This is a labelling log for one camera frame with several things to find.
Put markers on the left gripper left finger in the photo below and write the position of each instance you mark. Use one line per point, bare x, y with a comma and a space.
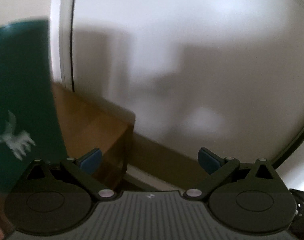
49, 199

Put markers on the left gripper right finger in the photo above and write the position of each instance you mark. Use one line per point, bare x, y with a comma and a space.
247, 198

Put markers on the teal plastic trash bin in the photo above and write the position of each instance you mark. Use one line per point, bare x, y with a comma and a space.
29, 127

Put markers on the brown wooden nightstand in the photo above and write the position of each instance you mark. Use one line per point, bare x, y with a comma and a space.
85, 126

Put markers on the white wardrobe door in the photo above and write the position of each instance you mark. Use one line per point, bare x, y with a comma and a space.
223, 74

